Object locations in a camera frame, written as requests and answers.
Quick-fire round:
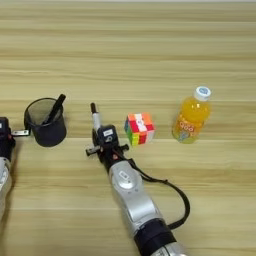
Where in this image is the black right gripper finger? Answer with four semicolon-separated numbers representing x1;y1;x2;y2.
91;128;100;147

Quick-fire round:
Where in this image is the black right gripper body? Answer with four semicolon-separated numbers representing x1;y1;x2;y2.
85;143;130;172

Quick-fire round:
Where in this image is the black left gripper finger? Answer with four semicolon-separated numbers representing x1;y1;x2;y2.
23;114;32;131

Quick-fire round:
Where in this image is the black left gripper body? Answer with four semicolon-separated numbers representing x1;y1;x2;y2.
0;129;31;160

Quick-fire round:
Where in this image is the white marker with black cap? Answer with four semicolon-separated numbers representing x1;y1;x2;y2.
89;102;103;134

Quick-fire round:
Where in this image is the black mesh pen cup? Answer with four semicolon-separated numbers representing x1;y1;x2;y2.
23;97;68;148

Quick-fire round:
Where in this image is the black marker pen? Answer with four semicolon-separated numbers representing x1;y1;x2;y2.
43;93;67;126

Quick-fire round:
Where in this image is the colourful puzzle cube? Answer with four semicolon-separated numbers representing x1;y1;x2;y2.
124;112;156;147

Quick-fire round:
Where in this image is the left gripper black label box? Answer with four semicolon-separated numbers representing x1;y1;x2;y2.
0;117;10;134

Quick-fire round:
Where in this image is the orange juice bottle white cap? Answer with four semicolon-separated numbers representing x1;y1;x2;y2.
171;86;212;145

